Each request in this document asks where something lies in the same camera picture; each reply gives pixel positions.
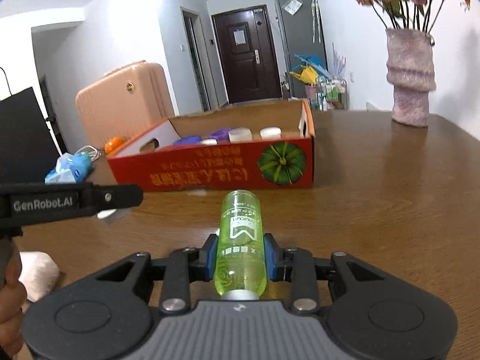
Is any green spray bottle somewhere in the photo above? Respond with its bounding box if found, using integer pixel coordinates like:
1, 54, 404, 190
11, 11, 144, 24
213, 190, 268, 301

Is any white round lid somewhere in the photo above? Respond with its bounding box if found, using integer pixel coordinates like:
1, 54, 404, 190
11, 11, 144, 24
97, 209, 129, 224

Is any white bottle cap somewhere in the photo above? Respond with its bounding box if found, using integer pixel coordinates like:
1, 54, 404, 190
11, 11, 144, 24
259, 127, 281, 140

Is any purple plastic lid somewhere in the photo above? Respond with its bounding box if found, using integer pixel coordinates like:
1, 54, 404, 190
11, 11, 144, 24
209, 127, 231, 142

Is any person's left hand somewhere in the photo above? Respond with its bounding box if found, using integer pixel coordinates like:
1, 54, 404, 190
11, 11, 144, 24
0, 244, 27, 359

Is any black paper bag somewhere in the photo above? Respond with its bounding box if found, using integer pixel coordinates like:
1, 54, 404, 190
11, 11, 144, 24
0, 88, 59, 184

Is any blue tissue pack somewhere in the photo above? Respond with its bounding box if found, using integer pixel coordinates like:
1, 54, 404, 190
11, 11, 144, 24
45, 152, 92, 185

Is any orange fruit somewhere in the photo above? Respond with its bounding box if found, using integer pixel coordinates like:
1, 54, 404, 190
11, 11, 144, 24
104, 136, 125, 155

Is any red orange cardboard box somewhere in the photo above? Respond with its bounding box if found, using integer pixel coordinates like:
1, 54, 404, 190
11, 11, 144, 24
106, 100, 315, 192

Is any blue round lid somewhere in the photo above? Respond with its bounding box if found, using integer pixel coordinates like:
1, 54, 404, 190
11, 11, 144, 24
173, 136, 203, 146

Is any pink suitcase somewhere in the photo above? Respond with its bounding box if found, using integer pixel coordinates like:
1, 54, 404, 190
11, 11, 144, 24
76, 61, 175, 148

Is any metal storage cart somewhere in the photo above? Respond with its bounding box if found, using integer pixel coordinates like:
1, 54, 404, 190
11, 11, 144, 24
317, 77, 347, 111

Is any yellow watering can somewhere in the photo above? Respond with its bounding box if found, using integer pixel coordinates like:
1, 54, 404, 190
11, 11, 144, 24
289, 66, 319, 86

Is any pink textured vase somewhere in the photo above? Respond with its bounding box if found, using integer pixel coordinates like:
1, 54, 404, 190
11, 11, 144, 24
385, 28, 436, 128

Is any dark brown door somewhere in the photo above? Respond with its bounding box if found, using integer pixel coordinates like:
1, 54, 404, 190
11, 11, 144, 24
211, 5, 281, 104

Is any grey refrigerator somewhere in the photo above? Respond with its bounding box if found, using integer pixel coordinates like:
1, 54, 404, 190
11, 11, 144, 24
275, 0, 327, 98

